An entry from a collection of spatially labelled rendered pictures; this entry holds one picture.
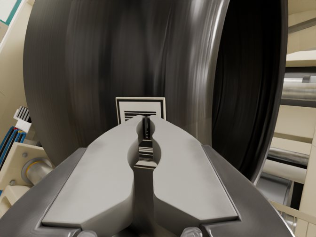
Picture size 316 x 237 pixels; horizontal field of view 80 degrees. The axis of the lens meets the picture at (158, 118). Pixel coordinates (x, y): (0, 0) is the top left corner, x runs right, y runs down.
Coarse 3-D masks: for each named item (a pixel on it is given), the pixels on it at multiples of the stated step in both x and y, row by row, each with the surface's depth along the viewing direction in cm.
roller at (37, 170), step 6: (36, 162) 43; (42, 162) 43; (30, 168) 41; (36, 168) 40; (42, 168) 40; (48, 168) 40; (30, 174) 40; (36, 174) 39; (42, 174) 38; (30, 180) 40; (36, 180) 38; (126, 228) 25; (120, 234) 23; (126, 234) 23; (132, 234) 24
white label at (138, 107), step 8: (120, 104) 15; (128, 104) 15; (136, 104) 14; (144, 104) 14; (152, 104) 14; (160, 104) 14; (120, 112) 15; (128, 112) 15; (136, 112) 15; (144, 112) 14; (152, 112) 14; (160, 112) 14; (120, 120) 15; (144, 144) 15; (144, 152) 15; (152, 152) 15; (144, 160) 16; (152, 160) 15; (152, 168) 16
